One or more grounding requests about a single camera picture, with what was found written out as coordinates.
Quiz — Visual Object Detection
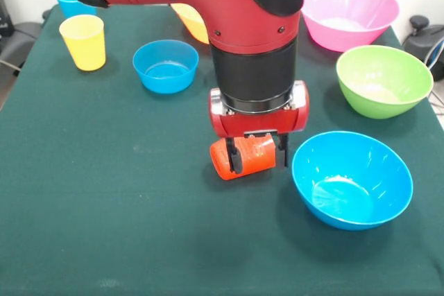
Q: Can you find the red-orange plastic cup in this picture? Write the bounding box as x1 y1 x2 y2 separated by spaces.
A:
210 135 278 182

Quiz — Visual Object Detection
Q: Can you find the medium translucent blue bowl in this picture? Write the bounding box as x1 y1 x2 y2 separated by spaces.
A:
132 40 200 95

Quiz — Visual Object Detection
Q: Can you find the orange plastic bowl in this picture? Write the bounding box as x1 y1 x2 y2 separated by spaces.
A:
169 3 211 44

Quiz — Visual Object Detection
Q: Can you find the yellow plastic cup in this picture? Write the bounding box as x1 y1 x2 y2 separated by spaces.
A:
58 14 106 71

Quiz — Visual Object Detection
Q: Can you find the light blue plastic cup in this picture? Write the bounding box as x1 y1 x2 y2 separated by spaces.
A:
55 0 98 19

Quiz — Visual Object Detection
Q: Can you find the dark green tablecloth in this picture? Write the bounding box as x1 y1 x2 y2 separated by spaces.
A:
0 3 444 296

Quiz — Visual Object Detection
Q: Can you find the large blue plastic bowl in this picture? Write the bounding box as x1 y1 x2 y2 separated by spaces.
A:
291 130 414 231

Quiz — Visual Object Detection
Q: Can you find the gray pedestal foot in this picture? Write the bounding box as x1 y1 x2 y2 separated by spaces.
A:
402 15 444 80
0 20 46 68

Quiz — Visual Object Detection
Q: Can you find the tangle of floor cables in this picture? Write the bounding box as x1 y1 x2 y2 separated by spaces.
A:
425 37 444 110

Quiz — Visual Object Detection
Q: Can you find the lime green plastic bowl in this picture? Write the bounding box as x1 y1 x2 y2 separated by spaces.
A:
335 44 434 120

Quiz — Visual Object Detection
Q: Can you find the magenta pink plastic bowl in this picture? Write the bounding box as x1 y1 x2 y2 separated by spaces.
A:
300 0 400 53

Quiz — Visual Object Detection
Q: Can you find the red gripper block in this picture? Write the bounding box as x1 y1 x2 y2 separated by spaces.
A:
207 80 310 175

